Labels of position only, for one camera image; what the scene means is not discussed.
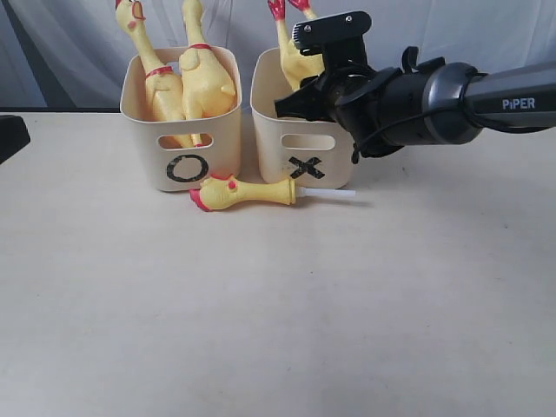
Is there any yellow rubber chicken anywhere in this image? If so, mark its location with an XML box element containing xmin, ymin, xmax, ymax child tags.
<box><xmin>178</xmin><ymin>0</ymin><xmax>236</xmax><ymax>121</ymax></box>
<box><xmin>115</xmin><ymin>1</ymin><xmax>185</xmax><ymax>122</ymax></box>

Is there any severed chicken head with tube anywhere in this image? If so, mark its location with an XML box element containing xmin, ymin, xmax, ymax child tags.
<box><xmin>189</xmin><ymin>175</ymin><xmax>357</xmax><ymax>212</ymax></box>

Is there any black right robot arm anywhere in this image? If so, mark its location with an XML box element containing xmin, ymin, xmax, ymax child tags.
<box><xmin>275</xmin><ymin>10</ymin><xmax>555</xmax><ymax>163</ymax></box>

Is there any yellow rubber chicken front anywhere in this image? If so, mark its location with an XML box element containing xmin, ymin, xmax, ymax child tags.
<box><xmin>178</xmin><ymin>0</ymin><xmax>236</xmax><ymax>121</ymax></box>

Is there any cream bin marked X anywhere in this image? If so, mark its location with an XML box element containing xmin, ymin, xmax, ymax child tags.
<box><xmin>250</xmin><ymin>48</ymin><xmax>354</xmax><ymax>189</ymax></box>

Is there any black object at table edge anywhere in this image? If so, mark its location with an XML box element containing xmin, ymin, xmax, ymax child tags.
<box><xmin>0</xmin><ymin>115</ymin><xmax>31</xmax><ymax>164</ymax></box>

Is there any cream bin marked O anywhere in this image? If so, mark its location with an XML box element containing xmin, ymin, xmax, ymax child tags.
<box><xmin>120</xmin><ymin>46</ymin><xmax>242</xmax><ymax>192</ymax></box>

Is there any blue-grey backdrop curtain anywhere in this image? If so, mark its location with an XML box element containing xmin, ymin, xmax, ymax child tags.
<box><xmin>1</xmin><ymin>1</ymin><xmax>555</xmax><ymax>111</ymax></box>

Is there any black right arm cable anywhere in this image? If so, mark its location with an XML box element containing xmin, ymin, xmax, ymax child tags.
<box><xmin>350</xmin><ymin>45</ymin><xmax>556</xmax><ymax>164</ymax></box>

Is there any yellow rubber chicken top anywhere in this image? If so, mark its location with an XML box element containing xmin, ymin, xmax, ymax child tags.
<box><xmin>115</xmin><ymin>1</ymin><xmax>185</xmax><ymax>122</ymax></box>

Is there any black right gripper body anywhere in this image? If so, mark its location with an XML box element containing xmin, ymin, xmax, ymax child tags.
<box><xmin>275</xmin><ymin>37</ymin><xmax>403</xmax><ymax>157</ymax></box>

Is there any headless yellow chicken body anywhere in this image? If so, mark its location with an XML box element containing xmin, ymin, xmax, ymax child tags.
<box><xmin>267</xmin><ymin>0</ymin><xmax>324</xmax><ymax>91</ymax></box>

